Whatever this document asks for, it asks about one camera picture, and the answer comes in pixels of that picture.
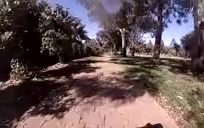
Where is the tree with pale trunk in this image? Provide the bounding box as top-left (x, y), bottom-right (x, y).
top-left (95, 0), bottom-right (148, 58)

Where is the red brick path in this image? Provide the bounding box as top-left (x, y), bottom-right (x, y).
top-left (0, 55), bottom-right (184, 128)

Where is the tree with dark trunk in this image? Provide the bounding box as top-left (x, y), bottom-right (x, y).
top-left (136, 0), bottom-right (192, 60)

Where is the row of distant trees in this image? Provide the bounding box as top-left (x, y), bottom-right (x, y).
top-left (141, 31), bottom-right (195, 58)

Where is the robot's own part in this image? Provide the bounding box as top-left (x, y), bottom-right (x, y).
top-left (138, 122), bottom-right (165, 128)

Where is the tall green hedge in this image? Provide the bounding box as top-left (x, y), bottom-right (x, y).
top-left (0, 0), bottom-right (103, 88)

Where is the grass verge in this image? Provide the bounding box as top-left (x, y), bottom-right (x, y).
top-left (109, 54), bottom-right (204, 128)

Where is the large tree with thick trunk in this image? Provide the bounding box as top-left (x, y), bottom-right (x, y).
top-left (186, 0), bottom-right (204, 75)

